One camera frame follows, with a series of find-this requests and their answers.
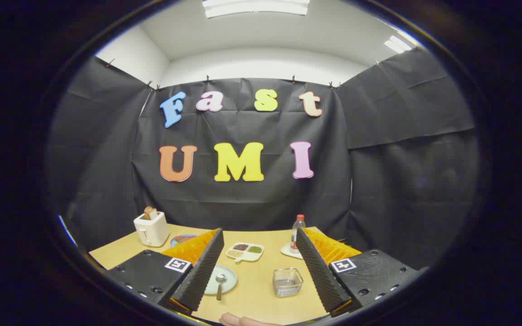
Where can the toasted bread slice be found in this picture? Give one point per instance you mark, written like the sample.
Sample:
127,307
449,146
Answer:
149,213

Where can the small ceiling light panel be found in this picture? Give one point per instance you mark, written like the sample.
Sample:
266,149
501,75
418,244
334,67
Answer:
397,44

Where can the black backdrop cloth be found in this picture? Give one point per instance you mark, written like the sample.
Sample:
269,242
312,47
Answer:
243,203

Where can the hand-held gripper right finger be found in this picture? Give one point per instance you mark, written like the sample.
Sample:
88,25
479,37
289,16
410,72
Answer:
322,276

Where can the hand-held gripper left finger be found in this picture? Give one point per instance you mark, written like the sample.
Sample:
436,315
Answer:
200,276

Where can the light green plate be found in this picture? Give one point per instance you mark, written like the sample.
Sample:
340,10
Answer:
230,278

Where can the large ceiling light panel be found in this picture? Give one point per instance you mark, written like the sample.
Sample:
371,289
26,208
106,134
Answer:
256,7

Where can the clear water bottle red cap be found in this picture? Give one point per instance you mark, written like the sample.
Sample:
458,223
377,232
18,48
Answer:
293,240

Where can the white square coaster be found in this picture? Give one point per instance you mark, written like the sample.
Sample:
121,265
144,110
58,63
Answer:
287,250

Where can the white divided dish with beans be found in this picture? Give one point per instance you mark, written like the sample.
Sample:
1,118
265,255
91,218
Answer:
245,256

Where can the white toaster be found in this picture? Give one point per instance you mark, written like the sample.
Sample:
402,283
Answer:
152,231

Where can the blue plate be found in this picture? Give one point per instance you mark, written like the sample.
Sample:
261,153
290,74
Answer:
172,241

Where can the brown steak piece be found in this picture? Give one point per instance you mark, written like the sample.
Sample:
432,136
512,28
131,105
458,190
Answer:
185,239

